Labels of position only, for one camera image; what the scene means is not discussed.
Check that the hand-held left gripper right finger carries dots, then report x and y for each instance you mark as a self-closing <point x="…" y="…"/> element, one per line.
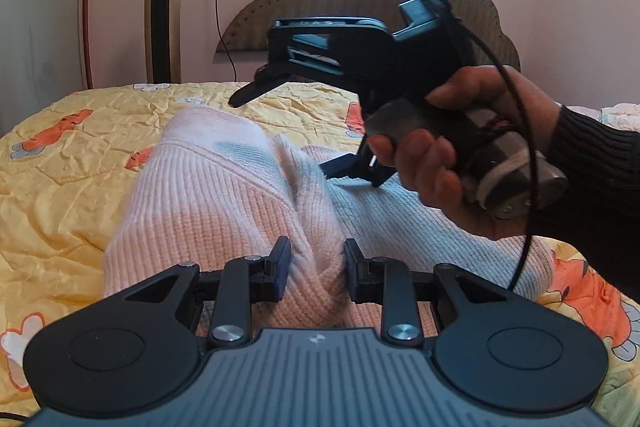
<point x="356" y="267"/>

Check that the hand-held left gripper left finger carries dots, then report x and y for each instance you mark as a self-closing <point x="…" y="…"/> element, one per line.
<point x="280" y="267"/>

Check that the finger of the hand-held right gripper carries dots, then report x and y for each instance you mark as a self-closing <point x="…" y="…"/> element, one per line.
<point x="360" y="167"/>
<point x="260" y="84"/>

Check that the pale pink knit sweater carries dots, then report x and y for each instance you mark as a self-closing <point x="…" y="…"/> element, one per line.
<point x="210" y="207"/>

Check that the person's right forearm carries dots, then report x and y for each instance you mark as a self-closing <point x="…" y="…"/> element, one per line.
<point x="600" y="157"/>

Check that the person's right hand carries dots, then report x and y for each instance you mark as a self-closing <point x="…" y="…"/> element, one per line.
<point x="530" y="102"/>

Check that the gold tower fan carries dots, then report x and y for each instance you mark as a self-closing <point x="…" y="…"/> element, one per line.
<point x="164" y="7"/>

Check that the yellow carrot print quilt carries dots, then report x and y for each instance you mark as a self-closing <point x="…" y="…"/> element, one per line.
<point x="60" y="187"/>

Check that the pale crumpled cloth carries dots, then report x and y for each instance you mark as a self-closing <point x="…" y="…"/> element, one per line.
<point x="622" y="114"/>

